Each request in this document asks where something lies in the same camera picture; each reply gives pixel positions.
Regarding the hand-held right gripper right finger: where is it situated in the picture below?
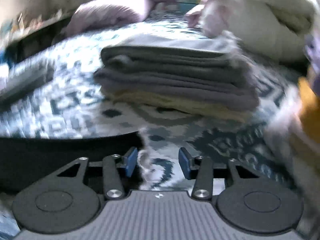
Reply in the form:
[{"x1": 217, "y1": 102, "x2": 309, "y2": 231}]
[{"x1": 178, "y1": 147, "x2": 261, "y2": 201}]

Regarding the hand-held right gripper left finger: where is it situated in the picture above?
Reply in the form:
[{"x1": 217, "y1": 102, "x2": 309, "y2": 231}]
[{"x1": 57, "y1": 147, "x2": 139, "y2": 201}]

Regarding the black garment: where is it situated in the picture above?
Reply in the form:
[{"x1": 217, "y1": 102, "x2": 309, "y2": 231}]
[{"x1": 0, "y1": 131, "x2": 148, "y2": 195}]

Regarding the light grey garment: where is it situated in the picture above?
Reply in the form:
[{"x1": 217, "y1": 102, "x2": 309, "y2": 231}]
[{"x1": 117, "y1": 33, "x2": 240, "y2": 54}]

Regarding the pale yellow folded garment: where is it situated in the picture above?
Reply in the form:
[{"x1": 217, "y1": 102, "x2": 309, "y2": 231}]
[{"x1": 109, "y1": 90, "x2": 253, "y2": 124}]

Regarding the blue patterned bed quilt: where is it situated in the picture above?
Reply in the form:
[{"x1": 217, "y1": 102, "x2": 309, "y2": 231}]
[{"x1": 0, "y1": 17, "x2": 307, "y2": 196}]

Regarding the white cloth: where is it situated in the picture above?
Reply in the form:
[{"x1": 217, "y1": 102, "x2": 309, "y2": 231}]
[{"x1": 264, "y1": 84, "x2": 310, "y2": 188}]

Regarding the grey cloth bundle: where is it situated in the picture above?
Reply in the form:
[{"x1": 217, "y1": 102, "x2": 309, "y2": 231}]
[{"x1": 0, "y1": 58, "x2": 50, "y2": 105}]

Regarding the orange cloth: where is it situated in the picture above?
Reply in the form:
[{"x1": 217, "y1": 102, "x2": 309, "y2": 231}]
[{"x1": 296, "y1": 76, "x2": 320, "y2": 145}]

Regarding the purple pillow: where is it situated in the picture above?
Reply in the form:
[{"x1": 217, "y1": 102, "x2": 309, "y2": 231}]
[{"x1": 61, "y1": 0, "x2": 154, "y2": 37}]

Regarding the black desk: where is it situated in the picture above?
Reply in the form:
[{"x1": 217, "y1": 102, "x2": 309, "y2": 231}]
[{"x1": 4, "y1": 10, "x2": 77, "y2": 49}]

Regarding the purple cloth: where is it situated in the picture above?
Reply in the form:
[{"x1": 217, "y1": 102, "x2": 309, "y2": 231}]
[{"x1": 304, "y1": 34, "x2": 320, "y2": 65}]

